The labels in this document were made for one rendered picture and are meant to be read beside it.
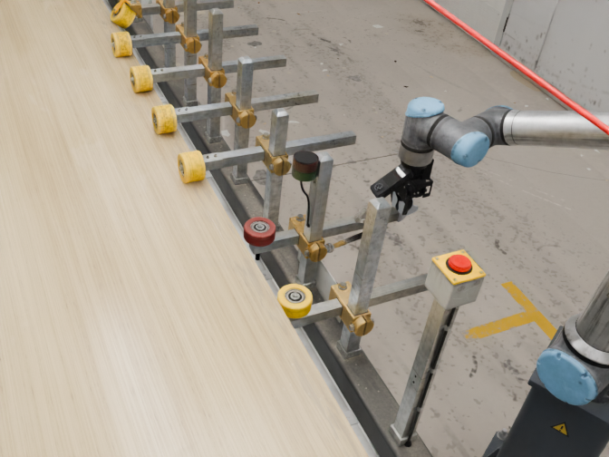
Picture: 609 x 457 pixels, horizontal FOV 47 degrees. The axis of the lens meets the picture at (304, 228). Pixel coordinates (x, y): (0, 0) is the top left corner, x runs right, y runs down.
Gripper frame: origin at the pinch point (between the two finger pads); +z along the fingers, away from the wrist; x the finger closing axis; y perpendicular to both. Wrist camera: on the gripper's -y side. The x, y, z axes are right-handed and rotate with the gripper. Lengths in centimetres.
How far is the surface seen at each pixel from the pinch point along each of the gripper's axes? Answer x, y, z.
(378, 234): -31, -28, -28
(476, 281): -59, -25, -39
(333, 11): 314, 147, 88
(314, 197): -5.7, -29.8, -19.7
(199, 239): 0, -57, -9
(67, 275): -2, -89, -10
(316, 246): -7.9, -29.1, -5.3
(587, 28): 154, 230, 41
